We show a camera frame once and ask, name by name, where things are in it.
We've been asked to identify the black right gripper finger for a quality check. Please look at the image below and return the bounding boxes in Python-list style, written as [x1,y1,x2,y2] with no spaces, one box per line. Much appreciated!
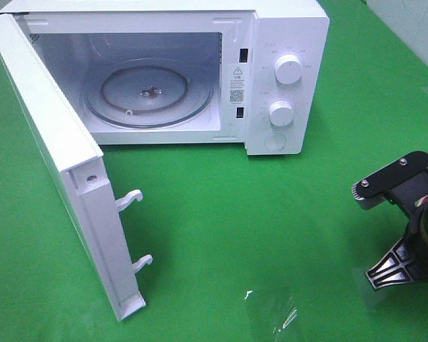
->
[365,237,425,289]

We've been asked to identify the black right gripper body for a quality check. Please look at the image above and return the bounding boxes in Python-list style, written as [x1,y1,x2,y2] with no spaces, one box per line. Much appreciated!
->
[404,209,428,282]

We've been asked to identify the round microwave door button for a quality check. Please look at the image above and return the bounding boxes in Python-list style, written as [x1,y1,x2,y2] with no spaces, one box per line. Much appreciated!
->
[265,133,287,151]

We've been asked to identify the white microwave knob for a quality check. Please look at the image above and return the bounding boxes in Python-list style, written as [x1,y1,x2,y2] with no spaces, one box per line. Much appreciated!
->
[274,53,302,85]
[268,100,295,127]

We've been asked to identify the white microwave door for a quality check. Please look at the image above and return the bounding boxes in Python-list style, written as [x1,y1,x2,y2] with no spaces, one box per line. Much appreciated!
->
[0,14,153,321]

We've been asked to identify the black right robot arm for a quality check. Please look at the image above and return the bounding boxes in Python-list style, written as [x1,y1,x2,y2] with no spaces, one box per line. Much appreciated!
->
[352,151,428,289]

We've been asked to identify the green table cloth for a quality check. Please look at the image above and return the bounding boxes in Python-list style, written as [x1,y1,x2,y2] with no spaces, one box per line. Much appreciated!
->
[0,1,428,341]

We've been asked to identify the white microwave oven body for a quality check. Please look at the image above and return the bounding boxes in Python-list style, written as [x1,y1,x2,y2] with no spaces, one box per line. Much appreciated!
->
[0,1,330,155]

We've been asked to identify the glass microwave turntable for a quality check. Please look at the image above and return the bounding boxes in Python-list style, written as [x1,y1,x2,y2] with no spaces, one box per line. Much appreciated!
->
[85,58,218,129]

